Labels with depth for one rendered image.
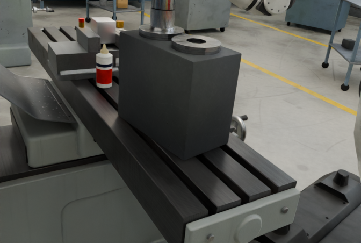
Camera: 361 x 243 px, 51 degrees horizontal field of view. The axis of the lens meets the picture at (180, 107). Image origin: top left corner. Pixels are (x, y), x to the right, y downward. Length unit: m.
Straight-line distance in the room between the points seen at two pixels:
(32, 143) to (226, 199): 0.55
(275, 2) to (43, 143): 0.72
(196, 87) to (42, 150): 0.51
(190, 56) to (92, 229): 0.72
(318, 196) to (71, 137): 0.76
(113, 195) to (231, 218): 0.62
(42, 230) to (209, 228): 0.65
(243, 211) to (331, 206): 0.67
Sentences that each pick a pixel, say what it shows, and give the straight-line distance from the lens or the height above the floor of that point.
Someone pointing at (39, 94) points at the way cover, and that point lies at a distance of 1.12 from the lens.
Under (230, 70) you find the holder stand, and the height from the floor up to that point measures 1.08.
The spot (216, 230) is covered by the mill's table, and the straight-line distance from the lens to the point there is 0.60.
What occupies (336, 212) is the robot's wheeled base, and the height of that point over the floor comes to 0.59.
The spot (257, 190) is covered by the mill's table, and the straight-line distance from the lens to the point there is 0.64.
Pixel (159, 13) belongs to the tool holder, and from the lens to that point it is 0.73.
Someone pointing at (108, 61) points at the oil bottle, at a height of 0.99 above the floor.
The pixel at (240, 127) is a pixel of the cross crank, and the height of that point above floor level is 0.65.
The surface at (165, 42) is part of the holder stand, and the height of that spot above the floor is 1.11.
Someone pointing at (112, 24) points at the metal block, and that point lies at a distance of 1.07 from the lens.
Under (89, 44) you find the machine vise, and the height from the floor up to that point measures 1.01.
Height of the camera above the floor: 1.28
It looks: 24 degrees down
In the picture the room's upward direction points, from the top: 5 degrees clockwise
